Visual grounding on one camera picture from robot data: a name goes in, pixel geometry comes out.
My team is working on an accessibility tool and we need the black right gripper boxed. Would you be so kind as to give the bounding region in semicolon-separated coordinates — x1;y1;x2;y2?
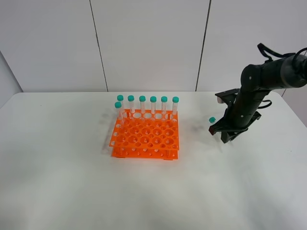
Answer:
209;99;261;143

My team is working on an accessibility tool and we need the green-capped test tube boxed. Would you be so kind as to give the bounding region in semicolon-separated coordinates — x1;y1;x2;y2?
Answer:
209;117;216;124

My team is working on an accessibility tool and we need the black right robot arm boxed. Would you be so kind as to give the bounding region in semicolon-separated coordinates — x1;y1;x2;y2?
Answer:
209;52;307;143

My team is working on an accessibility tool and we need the back right test tube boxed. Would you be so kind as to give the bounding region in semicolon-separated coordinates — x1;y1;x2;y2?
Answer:
172;96;179;115

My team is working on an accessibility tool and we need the orange test tube rack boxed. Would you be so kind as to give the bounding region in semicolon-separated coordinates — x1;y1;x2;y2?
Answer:
109;109;179;160

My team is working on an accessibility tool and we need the front left test tube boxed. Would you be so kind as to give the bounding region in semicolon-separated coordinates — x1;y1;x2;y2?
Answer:
115;102;124;128

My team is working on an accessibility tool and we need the back left test tube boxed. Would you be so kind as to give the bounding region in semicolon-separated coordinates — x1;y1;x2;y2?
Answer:
117;94;125;112

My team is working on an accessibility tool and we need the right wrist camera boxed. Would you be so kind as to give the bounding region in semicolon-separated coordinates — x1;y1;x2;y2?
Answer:
215;88;239;105

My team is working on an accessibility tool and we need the thin black camera cable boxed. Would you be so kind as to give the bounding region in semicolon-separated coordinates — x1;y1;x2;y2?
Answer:
257;43;307;109

